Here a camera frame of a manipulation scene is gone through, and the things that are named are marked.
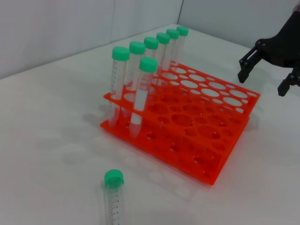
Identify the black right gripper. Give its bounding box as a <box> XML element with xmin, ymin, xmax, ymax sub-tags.
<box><xmin>237</xmin><ymin>9</ymin><xmax>300</xmax><ymax>97</ymax></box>

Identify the green-capped clear test tube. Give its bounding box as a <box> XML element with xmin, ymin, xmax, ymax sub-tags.
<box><xmin>108</xmin><ymin>46</ymin><xmax>130</xmax><ymax>128</ymax></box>
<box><xmin>156</xmin><ymin>32</ymin><xmax>171</xmax><ymax>71</ymax></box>
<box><xmin>121</xmin><ymin>41</ymin><xmax>146</xmax><ymax>94</ymax></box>
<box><xmin>143</xmin><ymin>37</ymin><xmax>162</xmax><ymax>86</ymax></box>
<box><xmin>129</xmin><ymin>56</ymin><xmax>158</xmax><ymax>139</ymax></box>
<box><xmin>103</xmin><ymin>169</ymin><xmax>126</xmax><ymax>225</ymax></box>
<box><xmin>176</xmin><ymin>25</ymin><xmax>189</xmax><ymax>64</ymax></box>
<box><xmin>166</xmin><ymin>28</ymin><xmax>180</xmax><ymax>65</ymax></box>

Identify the orange plastic test tube rack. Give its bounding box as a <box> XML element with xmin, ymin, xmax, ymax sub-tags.
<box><xmin>99</xmin><ymin>61</ymin><xmax>261</xmax><ymax>187</ymax></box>

